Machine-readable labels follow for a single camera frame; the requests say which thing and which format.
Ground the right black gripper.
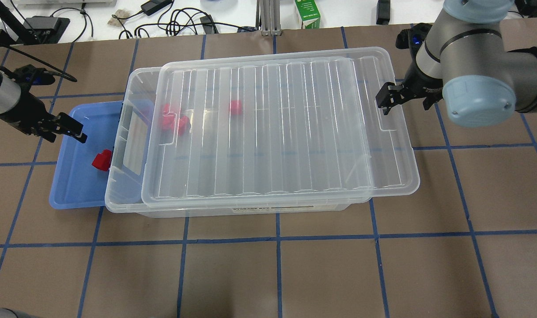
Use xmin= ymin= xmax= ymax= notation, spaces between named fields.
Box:
xmin=375 ymin=24 xmax=443 ymax=115

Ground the clear plastic storage box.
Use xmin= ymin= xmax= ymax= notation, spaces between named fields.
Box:
xmin=105 ymin=61 xmax=375 ymax=219

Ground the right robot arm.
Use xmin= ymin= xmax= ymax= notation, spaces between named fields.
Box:
xmin=376 ymin=0 xmax=537 ymax=128

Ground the blue plastic tray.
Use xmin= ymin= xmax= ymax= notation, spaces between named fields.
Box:
xmin=49 ymin=101 xmax=122 ymax=209

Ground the clear plastic box lid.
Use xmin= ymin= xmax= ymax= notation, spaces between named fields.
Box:
xmin=141 ymin=47 xmax=420 ymax=212

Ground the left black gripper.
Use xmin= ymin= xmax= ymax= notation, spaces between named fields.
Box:
xmin=0 ymin=64 xmax=87 ymax=144

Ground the green white carton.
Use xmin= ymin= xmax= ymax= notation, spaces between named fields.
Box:
xmin=293 ymin=0 xmax=321 ymax=30

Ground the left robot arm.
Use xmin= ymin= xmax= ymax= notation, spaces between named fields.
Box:
xmin=0 ymin=64 xmax=87 ymax=144

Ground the black power adapter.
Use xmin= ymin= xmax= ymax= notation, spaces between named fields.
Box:
xmin=140 ymin=0 xmax=173 ymax=16

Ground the aluminium frame post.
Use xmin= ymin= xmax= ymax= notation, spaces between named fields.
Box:
xmin=256 ymin=0 xmax=281 ymax=37

